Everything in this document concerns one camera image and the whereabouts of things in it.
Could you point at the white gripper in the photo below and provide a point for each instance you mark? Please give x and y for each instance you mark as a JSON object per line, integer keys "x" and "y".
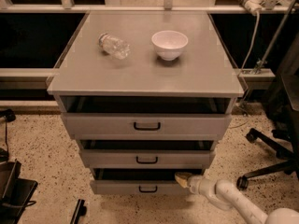
{"x": 196, "y": 183}

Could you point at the grey bottom drawer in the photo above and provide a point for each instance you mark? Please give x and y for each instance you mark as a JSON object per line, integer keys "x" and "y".
{"x": 139, "y": 181}

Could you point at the grey drawer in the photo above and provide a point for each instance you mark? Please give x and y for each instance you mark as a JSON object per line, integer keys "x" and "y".
{"x": 94, "y": 126}
{"x": 147, "y": 159}
{"x": 139, "y": 181}

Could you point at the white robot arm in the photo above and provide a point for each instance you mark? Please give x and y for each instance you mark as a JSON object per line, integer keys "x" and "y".
{"x": 225, "y": 195}

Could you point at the grey drawer cabinet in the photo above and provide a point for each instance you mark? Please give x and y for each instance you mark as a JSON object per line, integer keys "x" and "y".
{"x": 200, "y": 81}

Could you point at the grey middle drawer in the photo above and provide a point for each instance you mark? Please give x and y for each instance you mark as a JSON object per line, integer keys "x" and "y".
{"x": 147, "y": 159}

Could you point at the grey top drawer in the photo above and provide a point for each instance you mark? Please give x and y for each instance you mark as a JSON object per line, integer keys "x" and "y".
{"x": 94, "y": 126}

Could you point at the black bar on floor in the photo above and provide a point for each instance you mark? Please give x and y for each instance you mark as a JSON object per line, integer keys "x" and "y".
{"x": 80, "y": 211}

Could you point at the black office chair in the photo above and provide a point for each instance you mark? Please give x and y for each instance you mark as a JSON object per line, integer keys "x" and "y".
{"x": 281, "y": 103}

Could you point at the white ceramic bowl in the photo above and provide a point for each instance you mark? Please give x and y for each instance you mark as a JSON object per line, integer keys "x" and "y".
{"x": 169, "y": 44}

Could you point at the clear plastic bottle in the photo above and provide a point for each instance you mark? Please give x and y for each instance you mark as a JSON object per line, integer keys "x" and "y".
{"x": 114, "y": 46}

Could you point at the black equipment left floor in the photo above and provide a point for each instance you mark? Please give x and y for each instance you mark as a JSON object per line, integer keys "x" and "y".
{"x": 15, "y": 192}

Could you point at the black caster left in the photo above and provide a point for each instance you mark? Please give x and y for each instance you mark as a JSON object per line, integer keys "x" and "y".
{"x": 8, "y": 115}

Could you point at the white power strip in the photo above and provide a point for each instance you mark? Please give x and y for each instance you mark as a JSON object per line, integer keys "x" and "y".
{"x": 252, "y": 6}

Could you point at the metal tripod pole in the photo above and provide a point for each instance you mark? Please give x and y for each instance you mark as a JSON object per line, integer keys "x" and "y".
{"x": 259, "y": 65}

